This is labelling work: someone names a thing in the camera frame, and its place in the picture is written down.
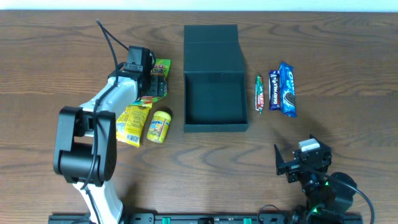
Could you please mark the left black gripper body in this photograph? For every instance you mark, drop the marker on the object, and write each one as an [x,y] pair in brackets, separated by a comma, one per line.
[156,86]

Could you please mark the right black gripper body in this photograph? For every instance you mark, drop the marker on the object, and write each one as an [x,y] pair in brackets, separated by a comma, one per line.
[292,167]

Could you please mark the Haribo gummy candy bag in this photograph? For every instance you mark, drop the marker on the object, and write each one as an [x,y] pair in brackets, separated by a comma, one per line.
[161,70]

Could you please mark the blue Oreo cookie pack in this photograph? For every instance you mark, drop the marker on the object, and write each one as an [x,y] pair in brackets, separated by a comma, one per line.
[287,90]

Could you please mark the yellow Hacks candy bag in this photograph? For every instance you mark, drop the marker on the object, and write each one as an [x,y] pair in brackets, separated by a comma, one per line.
[131,122]

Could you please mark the yellow Mentos bottle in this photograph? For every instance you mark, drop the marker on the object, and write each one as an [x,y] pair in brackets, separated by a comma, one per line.
[159,127]

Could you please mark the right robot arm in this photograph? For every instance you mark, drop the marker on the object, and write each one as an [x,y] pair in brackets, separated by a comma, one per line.
[327,197]

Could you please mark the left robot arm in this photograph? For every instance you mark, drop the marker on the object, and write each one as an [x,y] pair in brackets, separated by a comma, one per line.
[85,151]

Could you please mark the red green KitKat bar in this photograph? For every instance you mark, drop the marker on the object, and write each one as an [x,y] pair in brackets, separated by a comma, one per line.
[259,94]

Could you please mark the dark green open box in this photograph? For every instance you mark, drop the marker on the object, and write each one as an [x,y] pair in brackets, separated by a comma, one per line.
[215,98]

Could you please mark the purple Dairy Milk bar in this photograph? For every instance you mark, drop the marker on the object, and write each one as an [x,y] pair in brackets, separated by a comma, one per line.
[274,100]

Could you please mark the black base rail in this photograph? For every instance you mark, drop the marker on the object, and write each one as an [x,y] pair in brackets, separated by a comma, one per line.
[149,218]

